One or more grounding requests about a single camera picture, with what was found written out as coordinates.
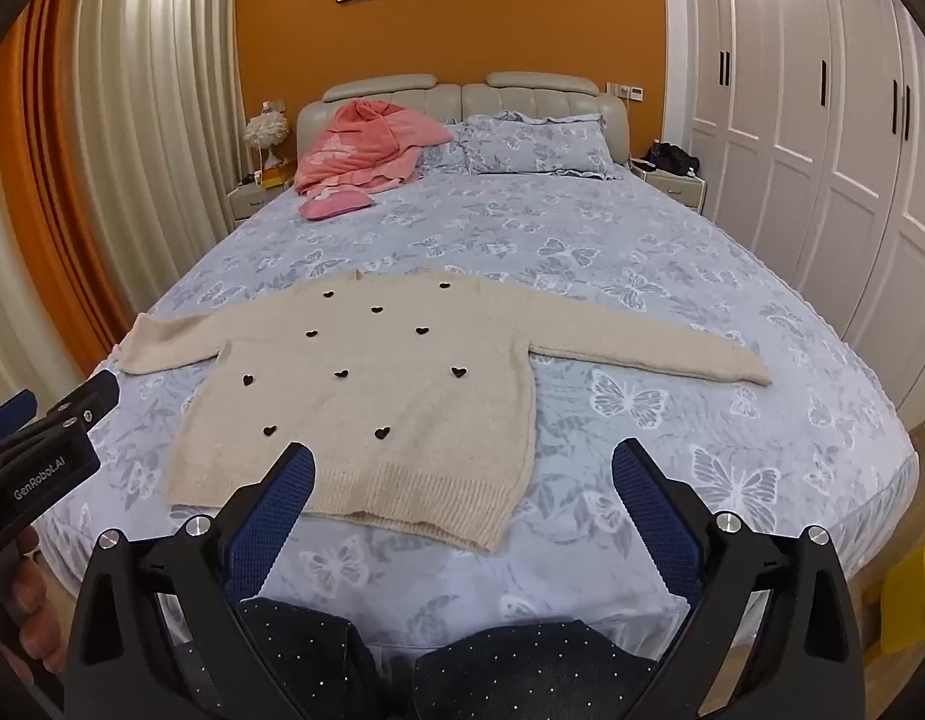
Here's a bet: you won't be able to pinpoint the beige leather headboard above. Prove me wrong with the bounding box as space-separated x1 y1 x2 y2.
295 71 630 166

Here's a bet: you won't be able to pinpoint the white nightstand with bag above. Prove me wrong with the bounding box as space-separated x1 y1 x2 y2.
628 157 707 220

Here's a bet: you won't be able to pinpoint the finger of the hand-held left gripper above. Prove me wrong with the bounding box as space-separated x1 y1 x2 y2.
46 373 122 432
0 388 40 445

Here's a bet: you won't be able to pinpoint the white feather lamp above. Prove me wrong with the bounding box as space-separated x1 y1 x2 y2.
243 111 291 170

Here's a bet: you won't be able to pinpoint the pink blanket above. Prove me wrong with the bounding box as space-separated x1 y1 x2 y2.
293 99 454 196

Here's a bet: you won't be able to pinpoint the grey patterned bed cover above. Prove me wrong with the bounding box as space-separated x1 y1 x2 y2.
38 165 921 650

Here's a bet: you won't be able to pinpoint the yellow stool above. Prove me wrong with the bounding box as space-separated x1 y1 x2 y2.
878 540 925 657

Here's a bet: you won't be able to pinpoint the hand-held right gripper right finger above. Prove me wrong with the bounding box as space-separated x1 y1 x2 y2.
610 439 864 720

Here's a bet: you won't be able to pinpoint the beige knit sweater with hearts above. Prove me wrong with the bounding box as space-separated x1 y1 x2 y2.
115 270 773 552

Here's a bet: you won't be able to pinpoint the person's left hand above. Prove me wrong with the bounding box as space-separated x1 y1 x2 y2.
3 523 67 685

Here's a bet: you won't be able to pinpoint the black bag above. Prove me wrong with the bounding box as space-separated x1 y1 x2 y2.
642 141 702 177

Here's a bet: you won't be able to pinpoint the large butterfly print pillow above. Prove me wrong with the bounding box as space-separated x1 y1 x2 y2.
462 112 615 179

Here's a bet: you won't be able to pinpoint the white wardrobe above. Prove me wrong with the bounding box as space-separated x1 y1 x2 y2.
661 0 925 436

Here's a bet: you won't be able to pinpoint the beige pleated curtain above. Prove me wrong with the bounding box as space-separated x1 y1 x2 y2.
70 0 242 320

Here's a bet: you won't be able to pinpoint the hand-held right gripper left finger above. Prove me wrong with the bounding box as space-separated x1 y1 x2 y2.
63 442 317 720

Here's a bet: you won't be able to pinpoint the partly hidden butterfly print pillow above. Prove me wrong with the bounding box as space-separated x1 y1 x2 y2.
413 120 472 175

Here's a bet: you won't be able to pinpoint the pink folded cloth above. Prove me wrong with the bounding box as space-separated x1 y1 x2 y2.
300 189 375 221

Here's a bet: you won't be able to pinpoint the orange curtain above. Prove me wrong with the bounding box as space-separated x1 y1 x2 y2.
0 0 137 350

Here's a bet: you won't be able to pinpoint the white nightstand with lamp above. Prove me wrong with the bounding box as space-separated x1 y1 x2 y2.
228 178 291 222

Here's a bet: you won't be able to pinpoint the person's dark dotted pants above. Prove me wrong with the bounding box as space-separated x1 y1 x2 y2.
181 598 684 720

